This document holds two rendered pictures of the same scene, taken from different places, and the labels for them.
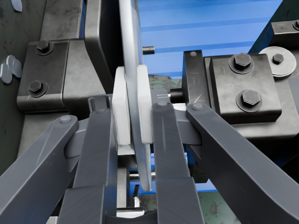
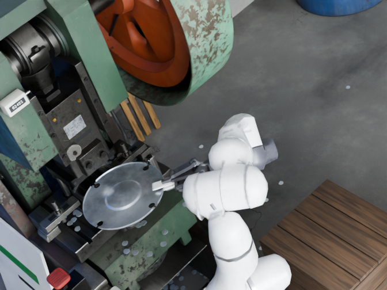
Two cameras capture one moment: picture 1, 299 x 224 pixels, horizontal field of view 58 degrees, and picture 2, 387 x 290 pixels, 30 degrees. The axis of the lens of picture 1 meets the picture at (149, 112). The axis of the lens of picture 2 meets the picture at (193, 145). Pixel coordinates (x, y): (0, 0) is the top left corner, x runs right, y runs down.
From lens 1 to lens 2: 2.28 m
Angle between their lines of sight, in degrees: 63
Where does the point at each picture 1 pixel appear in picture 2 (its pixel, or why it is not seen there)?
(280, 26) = (66, 162)
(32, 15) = (114, 241)
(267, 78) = (90, 153)
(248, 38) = not seen: outside the picture
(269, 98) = (98, 147)
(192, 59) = (77, 181)
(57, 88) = not seen: hidden behind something
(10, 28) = (133, 235)
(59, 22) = (105, 235)
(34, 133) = not seen: hidden behind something
